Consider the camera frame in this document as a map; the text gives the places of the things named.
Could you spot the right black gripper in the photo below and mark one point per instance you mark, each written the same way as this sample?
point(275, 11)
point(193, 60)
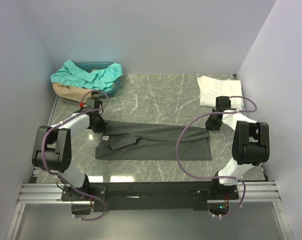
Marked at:
point(210, 126)

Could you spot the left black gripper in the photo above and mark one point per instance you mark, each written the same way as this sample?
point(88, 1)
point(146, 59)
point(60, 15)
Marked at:
point(101, 128)

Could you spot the dark grey t shirt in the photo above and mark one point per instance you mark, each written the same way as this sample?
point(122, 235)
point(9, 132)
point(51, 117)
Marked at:
point(139, 141)

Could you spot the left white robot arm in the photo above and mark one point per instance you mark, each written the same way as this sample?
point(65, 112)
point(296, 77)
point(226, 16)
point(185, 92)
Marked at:
point(53, 151)

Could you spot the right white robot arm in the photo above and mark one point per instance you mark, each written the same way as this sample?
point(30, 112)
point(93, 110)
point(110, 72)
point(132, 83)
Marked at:
point(250, 148)

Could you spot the folded white t shirt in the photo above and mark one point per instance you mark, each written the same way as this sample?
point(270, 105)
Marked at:
point(211, 88)

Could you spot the tan t shirt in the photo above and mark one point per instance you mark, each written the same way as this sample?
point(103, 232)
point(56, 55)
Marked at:
point(73, 93)

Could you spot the teal t shirt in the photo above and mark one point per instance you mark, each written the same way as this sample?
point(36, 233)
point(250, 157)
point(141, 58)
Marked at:
point(70, 75)

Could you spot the teal plastic basket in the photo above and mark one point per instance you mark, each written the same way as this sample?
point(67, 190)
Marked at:
point(102, 76)

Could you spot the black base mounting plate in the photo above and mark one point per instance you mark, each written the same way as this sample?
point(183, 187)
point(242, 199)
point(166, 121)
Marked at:
point(162, 195)

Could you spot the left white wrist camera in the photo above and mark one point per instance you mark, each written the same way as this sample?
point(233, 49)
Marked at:
point(91, 104)

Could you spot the aluminium rail frame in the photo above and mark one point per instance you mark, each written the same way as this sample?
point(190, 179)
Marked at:
point(48, 193)

